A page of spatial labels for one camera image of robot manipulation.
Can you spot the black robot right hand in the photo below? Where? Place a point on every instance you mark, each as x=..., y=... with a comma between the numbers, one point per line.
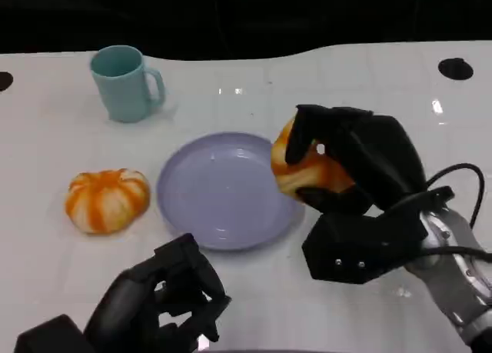
x=376, y=160

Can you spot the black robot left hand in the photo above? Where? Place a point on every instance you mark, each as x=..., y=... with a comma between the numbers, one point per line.
x=134, y=303

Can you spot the black table grommet hole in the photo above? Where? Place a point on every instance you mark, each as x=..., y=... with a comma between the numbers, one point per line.
x=456, y=68

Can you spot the lilac plate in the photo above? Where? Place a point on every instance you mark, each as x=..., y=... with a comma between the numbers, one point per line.
x=223, y=191

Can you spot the black backdrop cloth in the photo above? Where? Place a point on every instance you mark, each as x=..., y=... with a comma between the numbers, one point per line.
x=246, y=14

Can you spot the pale green mug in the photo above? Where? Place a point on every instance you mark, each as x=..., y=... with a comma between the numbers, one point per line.
x=123, y=91

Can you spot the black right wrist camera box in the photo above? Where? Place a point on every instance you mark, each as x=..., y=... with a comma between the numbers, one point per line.
x=346, y=245

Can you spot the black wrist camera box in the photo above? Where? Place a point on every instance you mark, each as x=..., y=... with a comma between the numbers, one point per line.
x=50, y=335
x=346, y=245

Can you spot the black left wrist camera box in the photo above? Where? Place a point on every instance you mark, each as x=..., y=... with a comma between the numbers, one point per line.
x=50, y=335

